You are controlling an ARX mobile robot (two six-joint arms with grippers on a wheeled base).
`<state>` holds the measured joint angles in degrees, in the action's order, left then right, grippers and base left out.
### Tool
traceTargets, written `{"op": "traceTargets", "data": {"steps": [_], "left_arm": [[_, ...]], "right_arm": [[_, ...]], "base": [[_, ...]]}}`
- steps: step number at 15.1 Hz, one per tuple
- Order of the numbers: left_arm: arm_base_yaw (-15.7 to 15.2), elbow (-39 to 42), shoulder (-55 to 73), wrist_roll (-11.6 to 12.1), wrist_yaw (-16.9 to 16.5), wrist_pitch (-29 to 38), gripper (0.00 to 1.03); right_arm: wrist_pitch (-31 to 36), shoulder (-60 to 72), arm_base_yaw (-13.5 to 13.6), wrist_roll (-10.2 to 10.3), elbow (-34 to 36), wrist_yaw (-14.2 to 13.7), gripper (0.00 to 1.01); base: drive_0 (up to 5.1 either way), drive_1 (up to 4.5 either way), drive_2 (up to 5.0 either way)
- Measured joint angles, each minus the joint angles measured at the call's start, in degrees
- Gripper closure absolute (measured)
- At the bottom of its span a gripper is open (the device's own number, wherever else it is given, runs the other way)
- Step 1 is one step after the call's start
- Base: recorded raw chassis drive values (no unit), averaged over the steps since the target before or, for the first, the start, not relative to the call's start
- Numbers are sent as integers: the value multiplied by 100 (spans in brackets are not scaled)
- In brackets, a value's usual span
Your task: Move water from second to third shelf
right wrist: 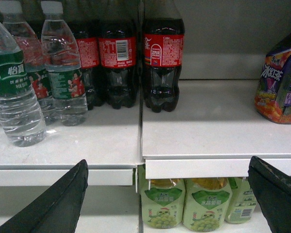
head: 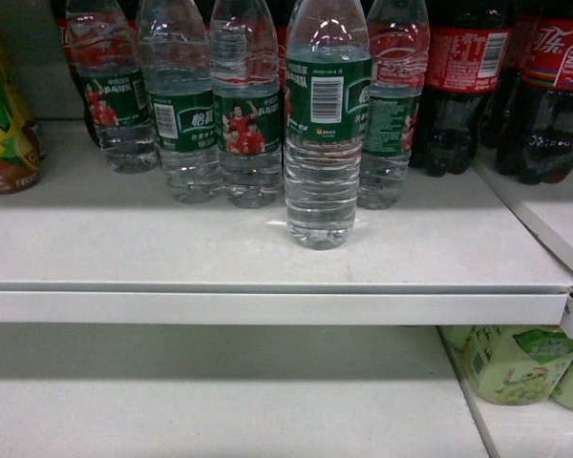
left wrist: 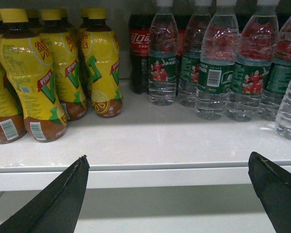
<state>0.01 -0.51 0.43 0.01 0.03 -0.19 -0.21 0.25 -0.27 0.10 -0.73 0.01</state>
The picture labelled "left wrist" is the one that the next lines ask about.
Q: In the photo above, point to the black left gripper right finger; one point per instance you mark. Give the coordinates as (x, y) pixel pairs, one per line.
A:
(272, 185)

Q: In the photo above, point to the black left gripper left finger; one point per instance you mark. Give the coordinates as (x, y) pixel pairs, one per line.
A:
(57, 207)

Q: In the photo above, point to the white metal shelf board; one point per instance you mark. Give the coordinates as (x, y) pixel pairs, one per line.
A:
(145, 146)

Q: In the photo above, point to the water bottle green label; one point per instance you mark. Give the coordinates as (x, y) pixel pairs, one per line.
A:
(192, 43)
(163, 49)
(279, 76)
(217, 59)
(254, 58)

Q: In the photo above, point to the yellow lemon tea bottle left edge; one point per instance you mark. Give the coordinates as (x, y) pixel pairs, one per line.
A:
(11, 115)

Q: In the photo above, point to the yellow lemon tea bottle middle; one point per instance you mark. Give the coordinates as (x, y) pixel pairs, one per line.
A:
(66, 66)

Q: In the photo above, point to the yellow lemon tea bottle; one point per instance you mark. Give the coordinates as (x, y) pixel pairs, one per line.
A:
(27, 61)
(100, 47)
(66, 66)

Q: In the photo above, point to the yellow lemon tea bottle front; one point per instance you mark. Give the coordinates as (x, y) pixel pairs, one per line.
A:
(27, 61)

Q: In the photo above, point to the yellow lemon tea bottle right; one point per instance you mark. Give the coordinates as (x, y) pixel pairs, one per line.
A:
(100, 47)

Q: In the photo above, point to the dark cola bottle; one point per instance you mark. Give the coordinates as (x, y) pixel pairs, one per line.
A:
(139, 26)

